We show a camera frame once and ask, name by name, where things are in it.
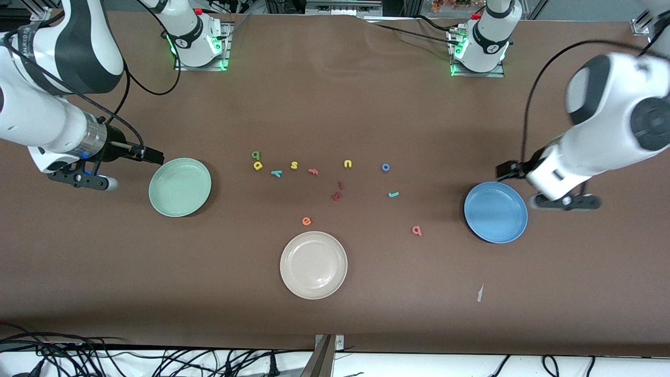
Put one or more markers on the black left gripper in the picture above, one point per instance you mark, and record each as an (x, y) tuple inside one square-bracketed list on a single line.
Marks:
[(524, 168)]

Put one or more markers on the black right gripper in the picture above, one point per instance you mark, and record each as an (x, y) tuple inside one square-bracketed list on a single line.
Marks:
[(116, 149)]

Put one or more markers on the salmon red letter a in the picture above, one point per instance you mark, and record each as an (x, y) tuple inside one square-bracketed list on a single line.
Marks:
[(416, 230)]

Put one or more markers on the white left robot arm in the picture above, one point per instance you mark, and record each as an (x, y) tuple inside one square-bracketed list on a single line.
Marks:
[(602, 136)]

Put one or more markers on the light green round plate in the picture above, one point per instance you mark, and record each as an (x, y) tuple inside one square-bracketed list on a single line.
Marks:
[(179, 187)]

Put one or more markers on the blue round plate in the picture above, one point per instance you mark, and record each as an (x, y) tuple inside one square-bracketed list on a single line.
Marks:
[(495, 212)]

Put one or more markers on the small grey paper scrap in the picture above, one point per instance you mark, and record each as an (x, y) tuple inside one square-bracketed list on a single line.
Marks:
[(480, 293)]

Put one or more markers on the orange artificial flowers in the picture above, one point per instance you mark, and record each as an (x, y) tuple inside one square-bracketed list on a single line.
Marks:
[(455, 4)]

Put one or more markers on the brown table cover sheet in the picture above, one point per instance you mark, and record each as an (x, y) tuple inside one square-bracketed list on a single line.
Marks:
[(335, 104)]

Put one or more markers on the beige round plate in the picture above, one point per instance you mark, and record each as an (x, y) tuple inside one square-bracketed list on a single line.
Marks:
[(313, 265)]

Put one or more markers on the grey metal box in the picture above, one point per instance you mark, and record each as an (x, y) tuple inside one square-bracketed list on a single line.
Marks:
[(343, 6)]

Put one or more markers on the grey metal beam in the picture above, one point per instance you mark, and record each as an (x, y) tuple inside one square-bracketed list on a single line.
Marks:
[(318, 366)]

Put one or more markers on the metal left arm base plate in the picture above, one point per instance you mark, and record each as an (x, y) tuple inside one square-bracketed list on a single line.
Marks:
[(476, 74)]

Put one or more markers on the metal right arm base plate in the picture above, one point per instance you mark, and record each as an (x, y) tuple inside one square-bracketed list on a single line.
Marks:
[(201, 67)]

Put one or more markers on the aluminium frame rail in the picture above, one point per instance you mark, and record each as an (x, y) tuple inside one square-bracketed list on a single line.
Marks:
[(41, 13), (639, 25)]

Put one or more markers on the metal corner bracket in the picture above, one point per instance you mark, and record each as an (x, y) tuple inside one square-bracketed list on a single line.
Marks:
[(337, 341)]

